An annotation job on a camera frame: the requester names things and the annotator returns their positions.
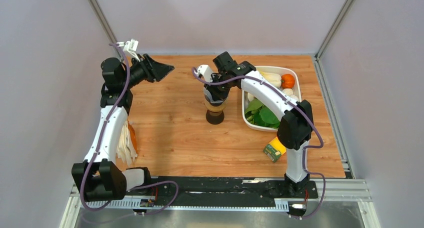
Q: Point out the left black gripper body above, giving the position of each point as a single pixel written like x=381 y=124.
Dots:
x=139 y=72

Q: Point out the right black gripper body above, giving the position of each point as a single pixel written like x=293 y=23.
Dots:
x=221 y=90

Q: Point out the brown glass coffee carafe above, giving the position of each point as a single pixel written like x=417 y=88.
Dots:
x=214 y=117

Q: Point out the single white paper filter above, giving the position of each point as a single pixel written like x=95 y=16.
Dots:
x=208 y=96

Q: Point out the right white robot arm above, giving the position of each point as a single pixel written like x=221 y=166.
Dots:
x=295 y=118

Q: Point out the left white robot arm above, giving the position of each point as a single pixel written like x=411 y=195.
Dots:
x=98 y=178

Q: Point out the white paper coffee filters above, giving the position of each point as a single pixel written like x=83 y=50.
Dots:
x=125 y=150

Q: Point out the white mushroom toy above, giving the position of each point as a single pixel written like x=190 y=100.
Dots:
x=250 y=97

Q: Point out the green bok choy toy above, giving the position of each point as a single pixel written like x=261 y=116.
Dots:
x=288 y=91
x=256 y=113

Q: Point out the white rectangular tray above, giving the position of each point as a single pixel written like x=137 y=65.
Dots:
x=269 y=69

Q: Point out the yellow napa cabbage toy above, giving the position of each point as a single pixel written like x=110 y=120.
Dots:
x=273 y=78

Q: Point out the small orange pumpkin toy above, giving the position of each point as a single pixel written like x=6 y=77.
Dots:
x=288 y=81

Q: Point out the yellow green juice box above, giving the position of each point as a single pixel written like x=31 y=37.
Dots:
x=274 y=150

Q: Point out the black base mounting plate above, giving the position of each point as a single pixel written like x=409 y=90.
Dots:
x=197 y=191

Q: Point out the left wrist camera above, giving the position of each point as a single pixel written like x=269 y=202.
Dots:
x=129 y=47

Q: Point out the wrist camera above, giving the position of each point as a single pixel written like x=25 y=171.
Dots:
x=204 y=71
x=129 y=47

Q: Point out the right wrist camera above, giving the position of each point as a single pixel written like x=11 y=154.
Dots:
x=204 y=71

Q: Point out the aluminium frame rail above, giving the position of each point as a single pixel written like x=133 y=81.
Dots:
x=329 y=190

